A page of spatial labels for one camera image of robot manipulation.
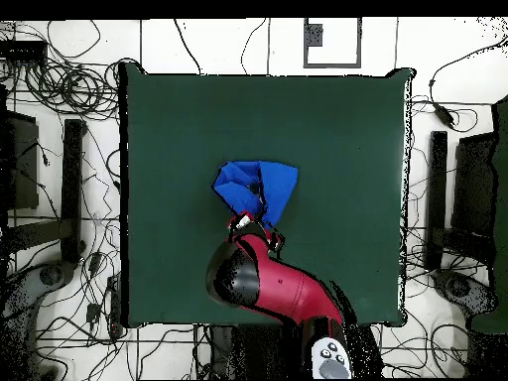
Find blue printed shirt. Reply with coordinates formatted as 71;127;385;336
211;159;300;231

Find black flat box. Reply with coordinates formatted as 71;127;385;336
0;39;49;63

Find dark green table cloth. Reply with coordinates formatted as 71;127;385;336
118;63;416;329

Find black power strip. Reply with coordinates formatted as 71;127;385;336
106;273;124;338

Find grey chair base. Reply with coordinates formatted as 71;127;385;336
0;259;76;318
430;267;499;318

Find dark grey square tag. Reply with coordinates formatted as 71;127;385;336
307;23;324;48

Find dark box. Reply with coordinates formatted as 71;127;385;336
0;109;40;211
450;132;497;239

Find black power adapter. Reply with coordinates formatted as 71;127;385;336
433;103;456;129

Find green hanging cloth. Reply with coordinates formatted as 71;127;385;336
469;93;508;335

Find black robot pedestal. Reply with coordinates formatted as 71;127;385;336
193;323;307;380

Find black frame leg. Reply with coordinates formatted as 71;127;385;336
60;118;87;265
425;130;448;272

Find grey square floor frame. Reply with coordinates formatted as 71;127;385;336
303;17;363;69

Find coiled black cables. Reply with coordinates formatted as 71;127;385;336
23;59;120;120

